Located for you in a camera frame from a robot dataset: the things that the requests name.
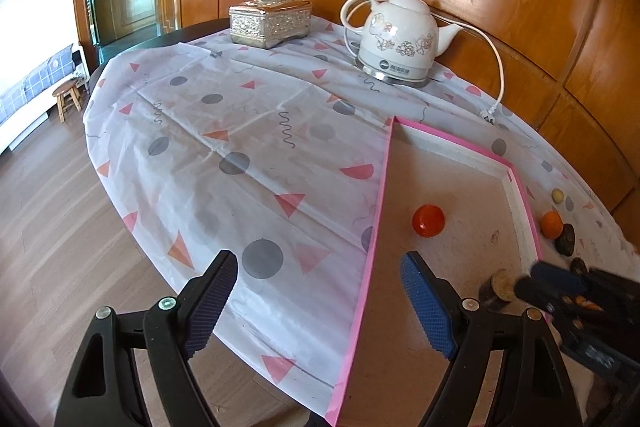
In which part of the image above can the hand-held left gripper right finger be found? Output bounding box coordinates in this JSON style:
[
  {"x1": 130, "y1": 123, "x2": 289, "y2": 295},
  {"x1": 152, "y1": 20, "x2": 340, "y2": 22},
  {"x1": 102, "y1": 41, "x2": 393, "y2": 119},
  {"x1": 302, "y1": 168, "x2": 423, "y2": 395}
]
[{"x1": 399, "y1": 250, "x2": 583, "y2": 427}]

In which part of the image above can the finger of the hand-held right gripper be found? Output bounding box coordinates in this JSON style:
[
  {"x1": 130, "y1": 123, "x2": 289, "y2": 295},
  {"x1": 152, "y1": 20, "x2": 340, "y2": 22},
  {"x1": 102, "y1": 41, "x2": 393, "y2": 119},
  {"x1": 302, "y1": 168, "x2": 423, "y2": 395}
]
[
  {"x1": 531, "y1": 261, "x2": 640, "y2": 304},
  {"x1": 514, "y1": 276, "x2": 576, "y2": 324}
]

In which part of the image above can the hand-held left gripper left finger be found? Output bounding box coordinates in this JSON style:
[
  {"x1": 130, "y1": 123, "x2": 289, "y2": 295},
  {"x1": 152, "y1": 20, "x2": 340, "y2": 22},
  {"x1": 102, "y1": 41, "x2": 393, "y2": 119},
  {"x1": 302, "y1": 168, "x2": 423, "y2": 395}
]
[{"x1": 54, "y1": 250, "x2": 239, "y2": 427}]

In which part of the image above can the dark cylinder with tan face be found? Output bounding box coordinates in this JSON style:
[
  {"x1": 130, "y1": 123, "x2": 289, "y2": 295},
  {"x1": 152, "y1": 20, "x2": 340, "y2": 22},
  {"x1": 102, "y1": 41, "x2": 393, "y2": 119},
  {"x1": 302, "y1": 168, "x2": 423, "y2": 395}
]
[{"x1": 479, "y1": 271, "x2": 516, "y2": 312}]

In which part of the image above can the orange without stem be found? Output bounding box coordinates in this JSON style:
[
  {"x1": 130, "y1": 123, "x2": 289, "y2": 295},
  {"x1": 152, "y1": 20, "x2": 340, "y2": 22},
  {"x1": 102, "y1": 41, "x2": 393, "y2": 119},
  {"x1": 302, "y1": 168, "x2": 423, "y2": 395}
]
[{"x1": 540, "y1": 211, "x2": 564, "y2": 239}]

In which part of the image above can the pink-edged shallow box tray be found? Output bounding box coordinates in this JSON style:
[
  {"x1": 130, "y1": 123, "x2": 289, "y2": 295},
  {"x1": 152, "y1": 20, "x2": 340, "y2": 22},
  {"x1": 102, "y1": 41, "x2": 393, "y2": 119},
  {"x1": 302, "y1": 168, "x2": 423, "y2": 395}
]
[{"x1": 324, "y1": 116, "x2": 551, "y2": 427}]

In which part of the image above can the large dark wrinkled fruit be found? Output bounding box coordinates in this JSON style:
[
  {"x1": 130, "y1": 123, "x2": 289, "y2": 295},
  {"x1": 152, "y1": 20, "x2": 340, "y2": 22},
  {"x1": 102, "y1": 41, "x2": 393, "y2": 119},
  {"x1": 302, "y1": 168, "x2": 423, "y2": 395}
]
[{"x1": 557, "y1": 224, "x2": 577, "y2": 257}]

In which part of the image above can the red tomato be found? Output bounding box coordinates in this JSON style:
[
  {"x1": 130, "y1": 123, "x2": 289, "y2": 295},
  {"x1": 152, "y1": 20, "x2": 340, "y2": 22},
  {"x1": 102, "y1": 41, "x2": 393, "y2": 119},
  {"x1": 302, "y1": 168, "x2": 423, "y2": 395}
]
[{"x1": 412, "y1": 204, "x2": 446, "y2": 239}]

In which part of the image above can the white patterned tablecloth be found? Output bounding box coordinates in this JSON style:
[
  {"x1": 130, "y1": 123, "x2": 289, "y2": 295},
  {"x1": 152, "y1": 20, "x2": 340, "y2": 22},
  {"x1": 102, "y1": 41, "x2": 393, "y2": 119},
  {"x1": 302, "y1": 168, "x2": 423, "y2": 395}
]
[{"x1": 82, "y1": 19, "x2": 640, "y2": 425}]

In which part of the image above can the silver kettle base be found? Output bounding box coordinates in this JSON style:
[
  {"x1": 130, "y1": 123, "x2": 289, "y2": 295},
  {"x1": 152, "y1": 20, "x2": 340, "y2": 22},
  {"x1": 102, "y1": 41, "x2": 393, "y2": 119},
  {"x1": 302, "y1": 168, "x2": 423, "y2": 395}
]
[{"x1": 356, "y1": 55, "x2": 431, "y2": 88}]

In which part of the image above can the small wooden stool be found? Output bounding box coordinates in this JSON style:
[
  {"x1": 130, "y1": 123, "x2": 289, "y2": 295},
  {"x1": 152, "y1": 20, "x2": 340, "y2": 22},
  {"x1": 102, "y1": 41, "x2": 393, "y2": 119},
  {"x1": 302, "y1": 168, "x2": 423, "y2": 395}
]
[{"x1": 53, "y1": 81, "x2": 83, "y2": 124}]

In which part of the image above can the dark round table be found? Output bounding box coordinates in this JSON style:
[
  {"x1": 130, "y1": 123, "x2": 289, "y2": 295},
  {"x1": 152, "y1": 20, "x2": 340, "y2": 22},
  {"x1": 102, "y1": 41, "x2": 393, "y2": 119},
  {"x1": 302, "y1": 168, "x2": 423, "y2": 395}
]
[{"x1": 87, "y1": 18, "x2": 233, "y2": 78}]

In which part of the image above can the white floral ceramic kettle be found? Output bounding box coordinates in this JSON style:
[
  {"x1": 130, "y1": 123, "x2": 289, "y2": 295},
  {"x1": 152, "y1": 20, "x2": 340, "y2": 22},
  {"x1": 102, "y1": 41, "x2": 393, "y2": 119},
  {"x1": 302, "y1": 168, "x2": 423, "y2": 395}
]
[{"x1": 340, "y1": 0, "x2": 463, "y2": 72}]

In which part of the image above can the white sofa with plaid cushions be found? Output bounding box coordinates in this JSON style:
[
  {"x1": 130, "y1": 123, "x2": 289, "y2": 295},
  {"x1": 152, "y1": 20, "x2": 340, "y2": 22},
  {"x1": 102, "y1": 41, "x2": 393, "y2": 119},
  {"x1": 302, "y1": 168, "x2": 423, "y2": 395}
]
[{"x1": 0, "y1": 46, "x2": 86, "y2": 152}]

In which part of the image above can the silver embossed tissue box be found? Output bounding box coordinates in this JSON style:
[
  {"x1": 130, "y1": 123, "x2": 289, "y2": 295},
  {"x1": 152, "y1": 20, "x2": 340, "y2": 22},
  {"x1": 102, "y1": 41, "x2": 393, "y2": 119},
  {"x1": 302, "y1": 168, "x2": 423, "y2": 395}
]
[{"x1": 229, "y1": 0, "x2": 313, "y2": 50}]

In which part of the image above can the white power cord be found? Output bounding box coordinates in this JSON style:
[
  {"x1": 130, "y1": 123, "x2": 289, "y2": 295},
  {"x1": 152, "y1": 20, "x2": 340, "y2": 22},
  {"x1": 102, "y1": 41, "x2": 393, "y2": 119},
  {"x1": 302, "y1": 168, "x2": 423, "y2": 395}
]
[{"x1": 343, "y1": 0, "x2": 505, "y2": 112}]

